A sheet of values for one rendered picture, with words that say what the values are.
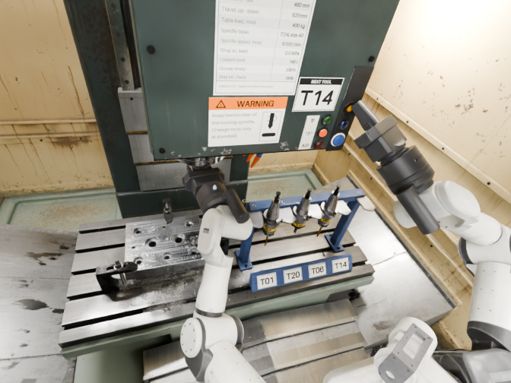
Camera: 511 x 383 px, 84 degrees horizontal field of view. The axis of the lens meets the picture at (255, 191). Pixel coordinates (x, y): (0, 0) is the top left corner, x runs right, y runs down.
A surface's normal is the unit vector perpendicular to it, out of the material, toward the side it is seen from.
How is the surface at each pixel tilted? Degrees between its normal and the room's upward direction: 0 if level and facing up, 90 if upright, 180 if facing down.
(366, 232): 24
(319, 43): 90
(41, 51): 90
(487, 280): 59
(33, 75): 90
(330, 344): 7
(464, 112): 90
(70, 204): 0
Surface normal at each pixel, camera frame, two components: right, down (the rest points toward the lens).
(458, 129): -0.95, 0.11
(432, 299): -0.27, -0.62
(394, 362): -0.73, 0.23
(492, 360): -0.07, -0.49
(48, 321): 0.51, -0.71
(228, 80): 0.29, 0.67
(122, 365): 0.13, -0.74
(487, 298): -0.76, -0.58
